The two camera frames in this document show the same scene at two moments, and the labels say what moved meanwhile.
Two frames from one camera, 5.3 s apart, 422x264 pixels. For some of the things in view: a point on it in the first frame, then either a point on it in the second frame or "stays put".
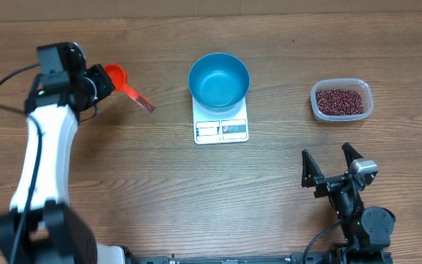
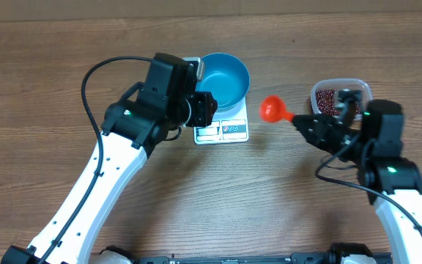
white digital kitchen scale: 212,127 stays put
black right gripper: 311,175 to 322,127
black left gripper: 107,86 to 204,113
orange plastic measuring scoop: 119,78 to 272,109
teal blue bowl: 218,82 stays put
